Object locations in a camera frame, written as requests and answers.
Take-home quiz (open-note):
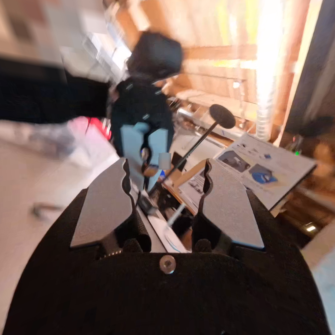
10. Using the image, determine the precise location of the black power bank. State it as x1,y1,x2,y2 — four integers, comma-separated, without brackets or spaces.
137,196,158,215

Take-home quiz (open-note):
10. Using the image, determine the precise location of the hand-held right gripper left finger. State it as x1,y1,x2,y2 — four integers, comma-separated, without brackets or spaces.
70,158,136,249

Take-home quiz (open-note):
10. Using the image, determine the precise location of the printed instruction sheet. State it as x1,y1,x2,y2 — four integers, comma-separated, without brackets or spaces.
179,132,317,210

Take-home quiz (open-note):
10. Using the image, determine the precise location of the person's left forearm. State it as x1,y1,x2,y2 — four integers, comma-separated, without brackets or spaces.
0,56,111,125

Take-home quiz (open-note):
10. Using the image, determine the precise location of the black stand pole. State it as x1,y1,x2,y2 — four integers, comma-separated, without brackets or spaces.
148,122,219,195

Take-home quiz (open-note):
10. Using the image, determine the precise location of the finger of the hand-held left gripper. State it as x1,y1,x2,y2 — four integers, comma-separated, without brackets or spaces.
120,122,149,189
146,128,170,191

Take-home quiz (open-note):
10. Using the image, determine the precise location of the instruction sheet on stand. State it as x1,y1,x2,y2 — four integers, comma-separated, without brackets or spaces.
162,158,318,215

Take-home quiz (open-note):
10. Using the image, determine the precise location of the silver ventilation duct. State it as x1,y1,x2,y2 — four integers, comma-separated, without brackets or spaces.
255,79,278,143

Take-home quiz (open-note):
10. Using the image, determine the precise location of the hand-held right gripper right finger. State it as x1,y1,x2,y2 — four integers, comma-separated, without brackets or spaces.
195,158,265,250

